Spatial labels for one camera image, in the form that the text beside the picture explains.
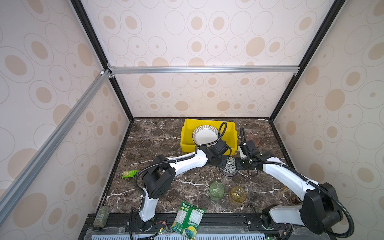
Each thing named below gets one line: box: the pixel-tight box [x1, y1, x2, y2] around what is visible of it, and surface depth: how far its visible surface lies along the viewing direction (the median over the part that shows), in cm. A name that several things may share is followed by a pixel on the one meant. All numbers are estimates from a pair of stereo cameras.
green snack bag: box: [171, 201, 207, 240], surface depth 74 cm
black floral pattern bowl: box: [219, 156, 239, 177], surface depth 89 cm
